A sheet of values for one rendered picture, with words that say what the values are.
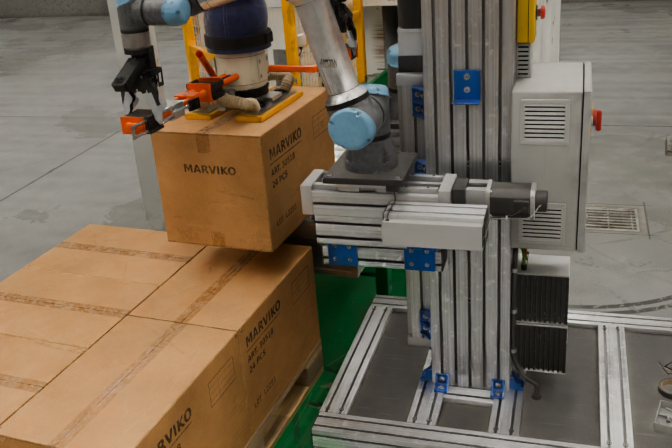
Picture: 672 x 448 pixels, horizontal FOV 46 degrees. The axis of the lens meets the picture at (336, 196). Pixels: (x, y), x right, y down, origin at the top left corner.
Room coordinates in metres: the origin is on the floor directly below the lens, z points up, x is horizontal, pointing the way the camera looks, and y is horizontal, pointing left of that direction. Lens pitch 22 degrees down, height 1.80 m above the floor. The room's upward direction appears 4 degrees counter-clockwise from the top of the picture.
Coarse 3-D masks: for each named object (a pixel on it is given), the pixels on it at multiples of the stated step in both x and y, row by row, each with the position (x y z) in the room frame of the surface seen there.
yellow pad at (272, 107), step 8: (280, 88) 2.71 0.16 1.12; (280, 96) 2.69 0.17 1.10; (288, 96) 2.69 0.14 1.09; (296, 96) 2.72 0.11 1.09; (264, 104) 2.57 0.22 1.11; (272, 104) 2.59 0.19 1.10; (280, 104) 2.60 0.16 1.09; (288, 104) 2.65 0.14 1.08; (248, 112) 2.51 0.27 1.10; (256, 112) 2.51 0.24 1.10; (264, 112) 2.52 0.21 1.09; (272, 112) 2.54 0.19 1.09; (240, 120) 2.49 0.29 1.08; (248, 120) 2.48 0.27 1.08; (256, 120) 2.47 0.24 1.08; (264, 120) 2.48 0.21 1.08
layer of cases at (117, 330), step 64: (64, 256) 2.70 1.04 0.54; (128, 256) 2.65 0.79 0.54; (192, 256) 2.61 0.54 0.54; (256, 256) 2.57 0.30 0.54; (0, 320) 2.24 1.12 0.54; (64, 320) 2.21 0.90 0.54; (128, 320) 2.18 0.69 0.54; (192, 320) 2.15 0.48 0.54; (256, 320) 2.18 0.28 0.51; (0, 384) 1.88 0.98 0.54; (64, 384) 1.85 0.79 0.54; (128, 384) 1.83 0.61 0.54; (192, 384) 1.82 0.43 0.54; (256, 384) 2.13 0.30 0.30
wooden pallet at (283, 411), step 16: (320, 352) 2.60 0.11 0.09; (304, 368) 2.46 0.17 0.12; (320, 368) 2.59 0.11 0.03; (288, 384) 2.34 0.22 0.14; (304, 384) 2.49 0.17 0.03; (288, 400) 2.41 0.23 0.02; (272, 416) 2.33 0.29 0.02; (288, 416) 2.32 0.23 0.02; (256, 432) 2.09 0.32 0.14; (272, 432) 2.24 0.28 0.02
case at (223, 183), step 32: (320, 96) 2.78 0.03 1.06; (192, 128) 2.46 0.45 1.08; (224, 128) 2.43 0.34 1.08; (256, 128) 2.40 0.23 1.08; (288, 128) 2.51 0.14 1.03; (320, 128) 2.76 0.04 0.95; (160, 160) 2.46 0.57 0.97; (192, 160) 2.41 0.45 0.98; (224, 160) 2.37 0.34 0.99; (256, 160) 2.32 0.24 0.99; (288, 160) 2.49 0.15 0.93; (320, 160) 2.73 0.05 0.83; (160, 192) 2.47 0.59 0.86; (192, 192) 2.42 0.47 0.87; (224, 192) 2.37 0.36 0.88; (256, 192) 2.33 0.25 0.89; (288, 192) 2.46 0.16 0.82; (192, 224) 2.43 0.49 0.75; (224, 224) 2.38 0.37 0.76; (256, 224) 2.33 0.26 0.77; (288, 224) 2.44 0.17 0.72
